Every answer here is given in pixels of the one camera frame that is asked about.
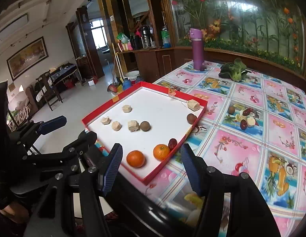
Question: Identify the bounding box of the orange tangerine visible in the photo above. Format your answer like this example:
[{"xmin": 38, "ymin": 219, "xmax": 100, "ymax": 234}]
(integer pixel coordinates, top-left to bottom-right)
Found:
[
  {"xmin": 153, "ymin": 144, "xmax": 170, "ymax": 161},
  {"xmin": 126, "ymin": 150, "xmax": 145, "ymax": 168}
]

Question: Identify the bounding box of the left hand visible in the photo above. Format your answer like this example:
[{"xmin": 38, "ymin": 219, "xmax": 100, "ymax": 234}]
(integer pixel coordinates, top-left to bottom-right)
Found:
[{"xmin": 0, "ymin": 202, "xmax": 29, "ymax": 224}]

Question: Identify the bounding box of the red jujube lone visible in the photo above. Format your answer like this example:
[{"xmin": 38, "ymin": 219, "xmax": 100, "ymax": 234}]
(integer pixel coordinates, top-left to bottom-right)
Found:
[{"xmin": 168, "ymin": 138, "xmax": 177, "ymax": 151}]

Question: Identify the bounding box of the red white tray box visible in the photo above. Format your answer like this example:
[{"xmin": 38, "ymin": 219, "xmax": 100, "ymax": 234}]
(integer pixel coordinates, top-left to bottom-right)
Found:
[{"xmin": 82, "ymin": 82, "xmax": 208, "ymax": 185}]

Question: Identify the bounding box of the brown longan far right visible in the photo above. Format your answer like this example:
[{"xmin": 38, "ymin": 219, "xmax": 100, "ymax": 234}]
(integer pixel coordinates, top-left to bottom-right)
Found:
[{"xmin": 186, "ymin": 113, "xmax": 197, "ymax": 125}]

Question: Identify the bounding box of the beige yam chunk large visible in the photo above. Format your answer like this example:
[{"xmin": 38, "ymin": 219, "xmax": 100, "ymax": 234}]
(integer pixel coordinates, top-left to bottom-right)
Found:
[{"xmin": 187, "ymin": 100, "xmax": 200, "ymax": 111}]

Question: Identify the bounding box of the red jujube in pile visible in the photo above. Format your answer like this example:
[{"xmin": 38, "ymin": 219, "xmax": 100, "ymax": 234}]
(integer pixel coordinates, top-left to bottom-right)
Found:
[{"xmin": 240, "ymin": 119, "xmax": 248, "ymax": 131}]

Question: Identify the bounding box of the brown longan by pile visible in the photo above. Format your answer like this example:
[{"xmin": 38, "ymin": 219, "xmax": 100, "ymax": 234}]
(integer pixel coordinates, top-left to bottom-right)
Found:
[{"xmin": 228, "ymin": 106, "xmax": 235, "ymax": 115}]

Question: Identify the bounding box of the beige yam chunk left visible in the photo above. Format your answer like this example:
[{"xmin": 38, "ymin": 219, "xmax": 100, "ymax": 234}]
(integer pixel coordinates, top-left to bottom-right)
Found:
[{"xmin": 246, "ymin": 116, "xmax": 256, "ymax": 128}]

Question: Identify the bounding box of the red jujube upper pile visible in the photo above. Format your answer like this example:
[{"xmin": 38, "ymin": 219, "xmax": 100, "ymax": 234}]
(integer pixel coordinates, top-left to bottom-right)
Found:
[{"xmin": 242, "ymin": 108, "xmax": 252, "ymax": 116}]

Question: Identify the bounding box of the colourful fruit tablecloth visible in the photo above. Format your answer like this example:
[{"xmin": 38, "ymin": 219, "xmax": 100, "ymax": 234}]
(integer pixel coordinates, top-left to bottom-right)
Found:
[{"xmin": 143, "ymin": 60, "xmax": 306, "ymax": 237}]

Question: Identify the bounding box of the green bok choy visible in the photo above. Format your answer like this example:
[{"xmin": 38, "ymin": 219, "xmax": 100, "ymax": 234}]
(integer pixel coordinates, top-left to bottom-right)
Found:
[{"xmin": 218, "ymin": 58, "xmax": 251, "ymax": 82}]

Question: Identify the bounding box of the green plastic bottle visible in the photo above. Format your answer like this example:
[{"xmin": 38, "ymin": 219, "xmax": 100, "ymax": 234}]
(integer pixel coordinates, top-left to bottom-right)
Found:
[{"xmin": 161, "ymin": 26, "xmax": 171, "ymax": 48}]

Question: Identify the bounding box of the purple thermos bottle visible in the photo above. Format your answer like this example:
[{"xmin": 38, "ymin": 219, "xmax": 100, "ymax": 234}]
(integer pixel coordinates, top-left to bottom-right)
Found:
[{"xmin": 189, "ymin": 28, "xmax": 204, "ymax": 71}]

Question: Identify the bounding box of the wooden cabinet shelf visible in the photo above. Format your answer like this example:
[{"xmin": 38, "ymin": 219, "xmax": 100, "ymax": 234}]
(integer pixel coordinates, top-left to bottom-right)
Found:
[{"xmin": 97, "ymin": 0, "xmax": 182, "ymax": 82}]

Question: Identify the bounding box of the flower aquarium panel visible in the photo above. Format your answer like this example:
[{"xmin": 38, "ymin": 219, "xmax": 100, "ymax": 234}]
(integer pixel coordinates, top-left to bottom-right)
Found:
[{"xmin": 169, "ymin": 0, "xmax": 306, "ymax": 75}]

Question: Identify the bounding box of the framed wall painting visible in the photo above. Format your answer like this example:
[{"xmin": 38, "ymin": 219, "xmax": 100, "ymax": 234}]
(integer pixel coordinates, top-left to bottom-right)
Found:
[{"xmin": 6, "ymin": 36, "xmax": 49, "ymax": 81}]

